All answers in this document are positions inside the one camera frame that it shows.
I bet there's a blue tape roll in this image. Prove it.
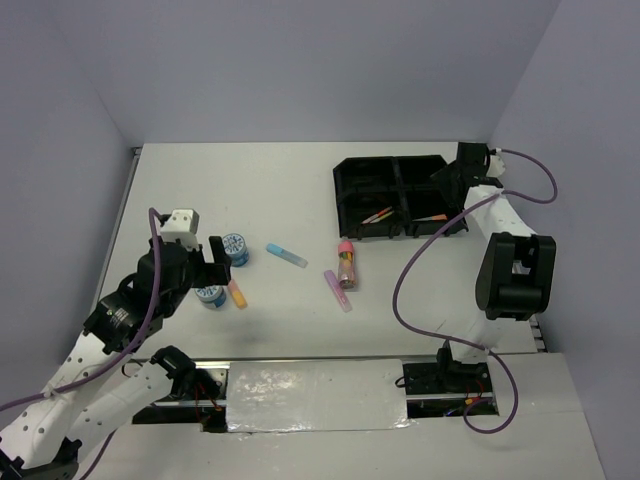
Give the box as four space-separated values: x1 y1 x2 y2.
194 285 227 309
222 233 250 267

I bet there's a blue highlighter marker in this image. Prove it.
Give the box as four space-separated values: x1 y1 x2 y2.
266 243 308 268

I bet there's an orange yellow highlighter marker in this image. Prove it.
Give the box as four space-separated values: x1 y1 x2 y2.
228 280 248 309

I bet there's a purple highlighter marker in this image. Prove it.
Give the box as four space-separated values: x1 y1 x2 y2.
323 270 352 313

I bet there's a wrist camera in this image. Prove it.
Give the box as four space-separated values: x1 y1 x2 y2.
486 148 506 178
160 209 199 250

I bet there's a black compartment organizer tray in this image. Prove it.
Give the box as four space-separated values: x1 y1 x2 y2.
333 155 459 240

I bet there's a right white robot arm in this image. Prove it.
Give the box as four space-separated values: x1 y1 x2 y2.
432 142 556 391

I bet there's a yellow slim highlighter pen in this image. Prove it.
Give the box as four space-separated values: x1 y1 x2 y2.
363 210 394 224

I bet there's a blue tape roll front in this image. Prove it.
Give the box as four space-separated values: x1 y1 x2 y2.
194 285 227 309

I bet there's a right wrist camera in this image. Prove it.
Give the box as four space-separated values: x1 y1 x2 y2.
486 148 506 178

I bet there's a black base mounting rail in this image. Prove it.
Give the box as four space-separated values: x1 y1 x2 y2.
132 359 499 434

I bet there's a blue tape roll rear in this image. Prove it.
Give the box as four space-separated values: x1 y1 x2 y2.
222 233 250 267

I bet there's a pink capped crayon tube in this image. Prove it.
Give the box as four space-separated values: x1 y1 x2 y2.
337 240 358 290

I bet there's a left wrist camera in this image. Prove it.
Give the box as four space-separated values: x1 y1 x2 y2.
160 209 199 250

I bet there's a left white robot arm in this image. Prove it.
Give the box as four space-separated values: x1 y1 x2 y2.
1 235 231 479

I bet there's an orange slim highlighter pen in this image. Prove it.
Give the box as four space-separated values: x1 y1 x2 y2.
361 207 393 225

